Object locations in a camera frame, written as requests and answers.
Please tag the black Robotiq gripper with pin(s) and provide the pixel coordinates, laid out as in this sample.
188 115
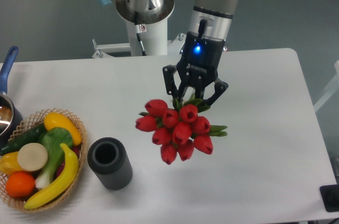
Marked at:
197 68

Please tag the red tulip bouquet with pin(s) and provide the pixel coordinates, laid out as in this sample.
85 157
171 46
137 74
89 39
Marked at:
179 130

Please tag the woven wicker basket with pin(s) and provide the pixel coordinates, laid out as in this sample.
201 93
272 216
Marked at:
28 123

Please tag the beige round disc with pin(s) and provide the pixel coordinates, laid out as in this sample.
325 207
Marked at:
32 157

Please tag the red fruit in basket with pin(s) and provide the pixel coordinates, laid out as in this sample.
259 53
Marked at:
76 150

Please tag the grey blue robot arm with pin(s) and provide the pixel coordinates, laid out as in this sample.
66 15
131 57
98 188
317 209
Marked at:
209 19

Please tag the orange fruit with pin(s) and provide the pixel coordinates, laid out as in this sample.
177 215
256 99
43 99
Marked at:
20 184

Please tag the yellow banana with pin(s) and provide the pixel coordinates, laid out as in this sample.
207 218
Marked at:
59 185

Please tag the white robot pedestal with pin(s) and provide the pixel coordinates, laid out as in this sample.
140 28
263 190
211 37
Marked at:
146 23

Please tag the black device at edge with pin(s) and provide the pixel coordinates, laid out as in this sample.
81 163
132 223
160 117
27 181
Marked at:
329 195

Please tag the green bok choy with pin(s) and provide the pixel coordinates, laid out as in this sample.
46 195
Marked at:
51 141

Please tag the yellow squash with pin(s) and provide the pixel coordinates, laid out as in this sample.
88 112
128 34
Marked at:
57 120

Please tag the green cucumber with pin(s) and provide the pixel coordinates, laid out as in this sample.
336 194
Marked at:
30 136

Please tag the blue handled saucepan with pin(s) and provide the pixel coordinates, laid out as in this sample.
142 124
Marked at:
10 116

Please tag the dark grey ribbed vase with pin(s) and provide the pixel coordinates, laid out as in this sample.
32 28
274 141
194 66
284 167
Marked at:
108 159

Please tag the white frame at right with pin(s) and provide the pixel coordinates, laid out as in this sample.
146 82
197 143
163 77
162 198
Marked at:
328 91

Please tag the yellow bell pepper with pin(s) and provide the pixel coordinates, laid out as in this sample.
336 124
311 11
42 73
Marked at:
9 163

